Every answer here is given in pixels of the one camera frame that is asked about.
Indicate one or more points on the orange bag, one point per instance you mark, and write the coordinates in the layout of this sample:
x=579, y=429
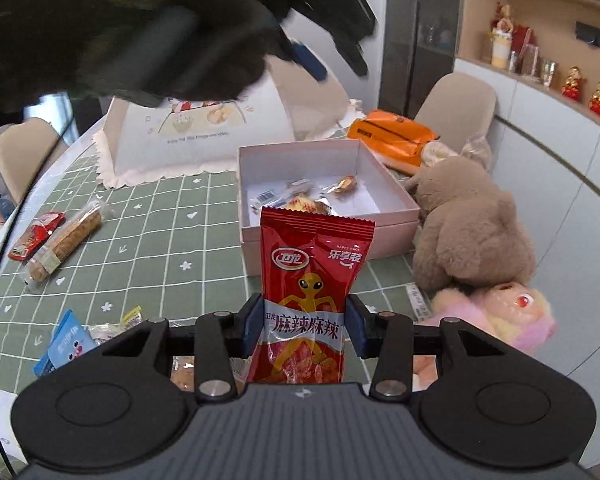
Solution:
x=390, y=135

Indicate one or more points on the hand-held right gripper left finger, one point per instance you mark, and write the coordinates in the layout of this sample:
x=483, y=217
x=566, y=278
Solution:
x=252, y=325

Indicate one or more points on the brown plush toy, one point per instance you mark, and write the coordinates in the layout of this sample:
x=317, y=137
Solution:
x=470, y=220

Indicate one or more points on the printed mesh food cover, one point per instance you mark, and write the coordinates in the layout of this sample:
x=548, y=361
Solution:
x=280, y=110

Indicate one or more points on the red packet white label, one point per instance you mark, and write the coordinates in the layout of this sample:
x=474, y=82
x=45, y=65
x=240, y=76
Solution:
x=305, y=270

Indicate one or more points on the long biscuit packet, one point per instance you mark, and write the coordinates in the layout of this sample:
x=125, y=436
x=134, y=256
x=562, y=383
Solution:
x=65, y=242

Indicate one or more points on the round cracker packet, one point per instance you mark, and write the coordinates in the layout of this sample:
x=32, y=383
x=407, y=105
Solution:
x=307, y=206

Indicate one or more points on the glass jar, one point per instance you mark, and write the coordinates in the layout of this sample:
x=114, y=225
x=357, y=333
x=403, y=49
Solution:
x=530, y=60
x=548, y=72

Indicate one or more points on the cream bottle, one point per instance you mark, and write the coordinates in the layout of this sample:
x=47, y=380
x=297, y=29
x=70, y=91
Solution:
x=500, y=50

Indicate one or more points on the pink plush toy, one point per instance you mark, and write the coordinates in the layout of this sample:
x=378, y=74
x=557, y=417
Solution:
x=500, y=310

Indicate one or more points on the black wall hook rack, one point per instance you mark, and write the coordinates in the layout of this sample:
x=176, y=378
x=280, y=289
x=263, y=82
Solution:
x=595, y=35

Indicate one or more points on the beige chair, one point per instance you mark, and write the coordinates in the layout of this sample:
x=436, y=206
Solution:
x=460, y=100
x=25, y=155

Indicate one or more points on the small doll ornament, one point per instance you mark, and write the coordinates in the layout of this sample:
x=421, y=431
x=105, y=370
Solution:
x=502, y=16

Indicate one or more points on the small red snack packet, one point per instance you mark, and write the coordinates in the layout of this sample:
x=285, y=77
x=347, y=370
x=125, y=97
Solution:
x=35, y=235

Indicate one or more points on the gold wrapped candy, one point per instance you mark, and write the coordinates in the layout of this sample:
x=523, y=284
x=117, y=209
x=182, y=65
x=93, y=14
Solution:
x=344, y=184

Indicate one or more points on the blue snack packet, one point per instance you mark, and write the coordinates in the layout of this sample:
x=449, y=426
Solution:
x=62, y=347

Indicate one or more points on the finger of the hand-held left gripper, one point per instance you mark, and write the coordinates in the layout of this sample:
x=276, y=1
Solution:
x=345, y=15
x=307, y=60

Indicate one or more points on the dark glass cabinet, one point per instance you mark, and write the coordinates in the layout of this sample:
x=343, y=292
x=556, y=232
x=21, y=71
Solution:
x=420, y=35

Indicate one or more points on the pink cardboard box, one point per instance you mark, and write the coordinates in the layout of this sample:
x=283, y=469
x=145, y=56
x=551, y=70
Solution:
x=395, y=237

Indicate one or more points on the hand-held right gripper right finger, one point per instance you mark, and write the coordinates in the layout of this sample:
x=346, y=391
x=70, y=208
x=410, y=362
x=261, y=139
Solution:
x=356, y=325

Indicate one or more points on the yellow snack packet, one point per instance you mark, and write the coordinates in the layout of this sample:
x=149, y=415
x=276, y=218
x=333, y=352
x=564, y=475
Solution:
x=132, y=316

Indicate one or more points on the white sideboard cabinet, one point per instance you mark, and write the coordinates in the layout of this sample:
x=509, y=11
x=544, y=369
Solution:
x=555, y=170

